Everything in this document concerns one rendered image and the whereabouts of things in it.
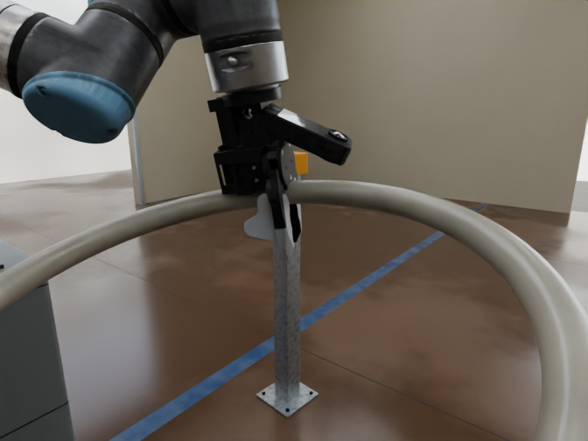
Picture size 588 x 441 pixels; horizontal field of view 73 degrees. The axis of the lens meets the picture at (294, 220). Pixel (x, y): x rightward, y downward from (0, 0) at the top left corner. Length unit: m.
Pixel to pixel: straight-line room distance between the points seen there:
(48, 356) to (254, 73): 1.04
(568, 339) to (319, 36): 7.34
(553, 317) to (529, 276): 0.04
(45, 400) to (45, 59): 1.06
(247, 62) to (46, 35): 0.19
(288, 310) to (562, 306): 1.45
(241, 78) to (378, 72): 6.42
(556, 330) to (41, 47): 0.46
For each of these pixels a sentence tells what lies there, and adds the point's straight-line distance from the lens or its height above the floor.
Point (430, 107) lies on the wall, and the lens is 6.47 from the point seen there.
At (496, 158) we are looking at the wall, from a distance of 6.22.
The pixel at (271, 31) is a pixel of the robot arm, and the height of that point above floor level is 1.30.
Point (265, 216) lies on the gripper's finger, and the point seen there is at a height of 1.10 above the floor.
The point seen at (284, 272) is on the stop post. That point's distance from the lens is 1.61.
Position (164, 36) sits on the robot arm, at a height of 1.30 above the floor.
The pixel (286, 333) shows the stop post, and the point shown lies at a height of 0.34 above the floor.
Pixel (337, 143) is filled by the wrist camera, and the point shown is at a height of 1.19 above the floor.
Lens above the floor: 1.22
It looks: 15 degrees down
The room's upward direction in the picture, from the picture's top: straight up
